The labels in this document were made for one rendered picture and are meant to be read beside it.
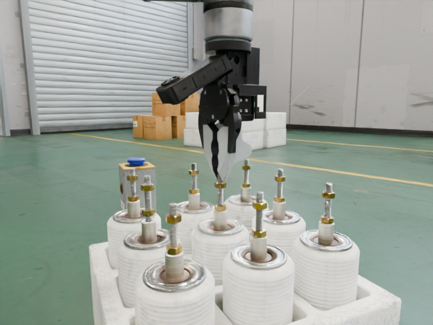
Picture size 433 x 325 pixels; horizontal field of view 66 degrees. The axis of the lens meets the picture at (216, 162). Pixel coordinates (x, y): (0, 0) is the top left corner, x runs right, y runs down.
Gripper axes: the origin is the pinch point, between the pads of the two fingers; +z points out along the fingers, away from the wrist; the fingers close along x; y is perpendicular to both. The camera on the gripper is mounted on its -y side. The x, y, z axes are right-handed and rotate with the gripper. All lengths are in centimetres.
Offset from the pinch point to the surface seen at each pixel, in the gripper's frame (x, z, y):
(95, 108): 536, -3, 152
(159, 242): 0.2, 8.9, -10.6
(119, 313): -1.8, 16.3, -17.8
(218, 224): -0.6, 8.4, -0.3
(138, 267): -0.8, 11.3, -14.4
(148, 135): 356, 30, 161
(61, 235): 80, 34, -8
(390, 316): -22.7, 18.5, 13.3
